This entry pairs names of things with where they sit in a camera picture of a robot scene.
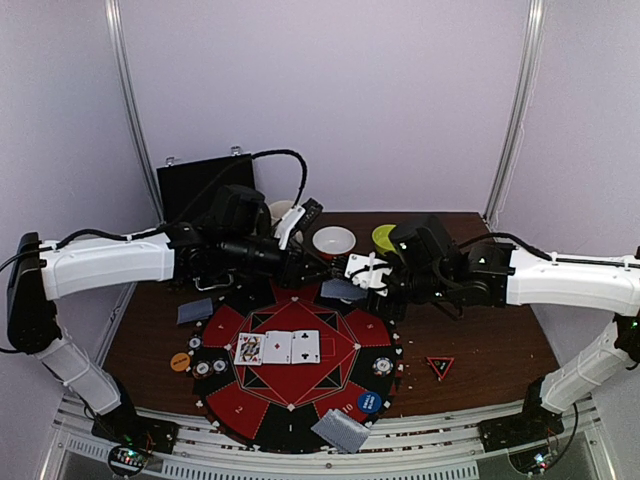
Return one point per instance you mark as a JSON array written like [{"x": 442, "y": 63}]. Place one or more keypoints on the stack of poker chips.
[{"x": 382, "y": 366}]

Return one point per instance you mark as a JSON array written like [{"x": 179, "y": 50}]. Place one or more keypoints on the face-down cards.
[{"x": 195, "y": 311}]

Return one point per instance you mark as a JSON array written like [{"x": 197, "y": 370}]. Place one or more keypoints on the right aluminium frame post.
[{"x": 515, "y": 127}]

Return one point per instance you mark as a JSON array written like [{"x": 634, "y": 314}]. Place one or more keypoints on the grey card deck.
[{"x": 341, "y": 290}]

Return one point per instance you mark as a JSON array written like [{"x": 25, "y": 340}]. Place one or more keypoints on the lime green bowl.
[{"x": 381, "y": 239}]

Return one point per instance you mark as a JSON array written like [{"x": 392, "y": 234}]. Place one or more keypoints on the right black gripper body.
[{"x": 379, "y": 300}]

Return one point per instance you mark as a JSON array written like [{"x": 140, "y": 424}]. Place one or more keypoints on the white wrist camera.
[
  {"x": 309, "y": 211},
  {"x": 364, "y": 271}
]

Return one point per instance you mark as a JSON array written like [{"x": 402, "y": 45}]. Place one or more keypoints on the ace of diamonds card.
[{"x": 277, "y": 347}]

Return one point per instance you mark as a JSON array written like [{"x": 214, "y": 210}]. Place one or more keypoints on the aluminium front rail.
[{"x": 439, "y": 446}]

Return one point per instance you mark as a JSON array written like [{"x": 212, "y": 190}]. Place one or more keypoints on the ace of clubs card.
[{"x": 305, "y": 347}]

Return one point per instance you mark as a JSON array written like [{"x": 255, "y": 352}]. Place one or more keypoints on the left aluminium frame post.
[{"x": 117, "y": 36}]

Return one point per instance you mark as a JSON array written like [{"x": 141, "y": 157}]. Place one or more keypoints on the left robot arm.
[{"x": 236, "y": 234}]

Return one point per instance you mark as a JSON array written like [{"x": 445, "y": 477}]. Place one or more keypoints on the face-down cards front edge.
[{"x": 341, "y": 431}]

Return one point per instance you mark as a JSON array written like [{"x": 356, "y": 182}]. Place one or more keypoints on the round red black poker mat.
[{"x": 272, "y": 407}]

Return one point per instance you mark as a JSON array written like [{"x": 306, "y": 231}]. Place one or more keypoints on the black red triangular marker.
[{"x": 440, "y": 365}]

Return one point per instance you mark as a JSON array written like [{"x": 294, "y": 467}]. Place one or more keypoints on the white orange bowl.
[{"x": 333, "y": 241}]

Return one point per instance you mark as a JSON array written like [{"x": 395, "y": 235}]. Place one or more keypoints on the white floral ceramic mug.
[{"x": 283, "y": 212}]

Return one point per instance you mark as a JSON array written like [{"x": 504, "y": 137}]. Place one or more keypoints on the aluminium frame post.
[
  {"x": 117, "y": 36},
  {"x": 515, "y": 127}
]

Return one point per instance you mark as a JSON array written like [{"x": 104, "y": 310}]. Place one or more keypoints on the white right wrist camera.
[{"x": 364, "y": 271}]

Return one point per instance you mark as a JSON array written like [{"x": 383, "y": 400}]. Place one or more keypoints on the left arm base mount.
[{"x": 132, "y": 430}]

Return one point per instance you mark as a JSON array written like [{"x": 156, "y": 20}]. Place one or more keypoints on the blue small blind button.
[{"x": 369, "y": 402}]

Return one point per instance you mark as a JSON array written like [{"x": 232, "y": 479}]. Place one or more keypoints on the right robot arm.
[{"x": 499, "y": 269}]

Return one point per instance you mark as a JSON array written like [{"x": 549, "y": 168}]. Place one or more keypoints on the black poker chip case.
[{"x": 188, "y": 189}]

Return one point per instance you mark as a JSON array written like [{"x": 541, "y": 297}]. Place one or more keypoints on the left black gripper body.
[{"x": 293, "y": 254}]

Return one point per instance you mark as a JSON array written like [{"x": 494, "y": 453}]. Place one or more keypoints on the queen of hearts card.
[{"x": 249, "y": 349}]

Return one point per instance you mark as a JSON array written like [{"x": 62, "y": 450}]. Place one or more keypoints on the orange big blind button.
[{"x": 180, "y": 362}]

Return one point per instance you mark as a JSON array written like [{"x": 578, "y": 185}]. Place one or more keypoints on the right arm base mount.
[{"x": 519, "y": 429}]

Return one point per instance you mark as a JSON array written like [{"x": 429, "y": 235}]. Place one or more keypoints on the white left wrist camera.
[{"x": 309, "y": 211}]

